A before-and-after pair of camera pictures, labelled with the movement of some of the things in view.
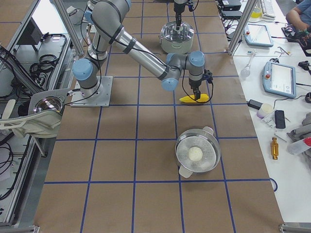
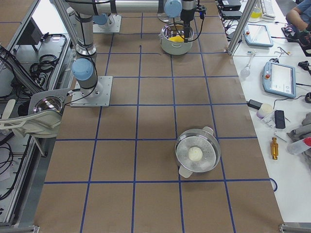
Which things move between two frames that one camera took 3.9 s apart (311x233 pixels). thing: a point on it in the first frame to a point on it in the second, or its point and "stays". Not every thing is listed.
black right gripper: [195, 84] to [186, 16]
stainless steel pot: [176, 41] stays
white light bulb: [246, 71] stays
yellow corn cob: [204, 98] to [178, 38]
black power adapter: [254, 104] stays
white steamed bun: [195, 154] stays
